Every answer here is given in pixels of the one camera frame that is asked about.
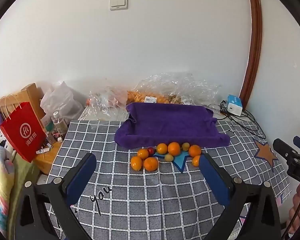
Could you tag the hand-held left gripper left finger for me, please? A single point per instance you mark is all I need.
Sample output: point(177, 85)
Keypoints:
point(81, 177)

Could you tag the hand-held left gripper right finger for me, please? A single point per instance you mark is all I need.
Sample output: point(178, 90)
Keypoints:
point(215, 180)

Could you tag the large orange mandarin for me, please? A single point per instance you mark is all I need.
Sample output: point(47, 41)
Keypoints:
point(174, 148)
point(195, 150)

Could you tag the yellow green plum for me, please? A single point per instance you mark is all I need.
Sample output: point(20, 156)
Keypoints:
point(185, 146)
point(168, 157)

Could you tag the small orange mandarin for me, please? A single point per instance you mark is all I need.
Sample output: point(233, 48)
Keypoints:
point(136, 163)
point(141, 153)

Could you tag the red plum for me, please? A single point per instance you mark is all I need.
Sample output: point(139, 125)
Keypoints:
point(151, 150)

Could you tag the purple towel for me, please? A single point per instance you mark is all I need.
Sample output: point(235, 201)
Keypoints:
point(170, 122)

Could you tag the person's right hand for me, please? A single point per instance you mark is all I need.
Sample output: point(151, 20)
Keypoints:
point(296, 215)

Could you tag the wooden side table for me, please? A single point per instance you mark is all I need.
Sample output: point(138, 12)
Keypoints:
point(46, 160)

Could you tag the small white tube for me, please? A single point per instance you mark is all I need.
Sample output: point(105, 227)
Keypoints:
point(43, 150)

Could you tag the clear plastic bottle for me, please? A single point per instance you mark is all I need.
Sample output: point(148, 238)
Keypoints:
point(60, 123)

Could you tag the blue white tissue pack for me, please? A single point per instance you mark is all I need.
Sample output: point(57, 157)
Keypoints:
point(235, 105)

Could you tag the grey checkered tablecloth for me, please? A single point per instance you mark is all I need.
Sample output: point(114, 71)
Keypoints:
point(152, 205)

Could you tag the red paper bag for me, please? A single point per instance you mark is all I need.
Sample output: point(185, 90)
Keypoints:
point(22, 132)

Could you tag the crumpled clear plastic bag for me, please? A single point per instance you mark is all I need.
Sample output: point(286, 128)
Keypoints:
point(105, 102)

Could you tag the white plastic bag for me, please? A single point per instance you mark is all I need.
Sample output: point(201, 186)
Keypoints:
point(60, 97)

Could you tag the white patterned box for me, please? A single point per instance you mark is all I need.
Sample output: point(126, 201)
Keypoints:
point(2, 140)

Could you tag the pile of bagged oranges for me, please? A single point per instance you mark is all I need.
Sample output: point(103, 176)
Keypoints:
point(137, 97)

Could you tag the large clear plastic bag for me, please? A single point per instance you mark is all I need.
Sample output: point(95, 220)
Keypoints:
point(187, 85)

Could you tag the wooden furniture frame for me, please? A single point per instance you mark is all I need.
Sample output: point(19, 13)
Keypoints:
point(32, 92)

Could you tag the brown wooden door frame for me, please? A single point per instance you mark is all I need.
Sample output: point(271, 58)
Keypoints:
point(255, 42)

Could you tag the white light switch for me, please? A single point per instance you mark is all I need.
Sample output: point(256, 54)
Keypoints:
point(118, 3)

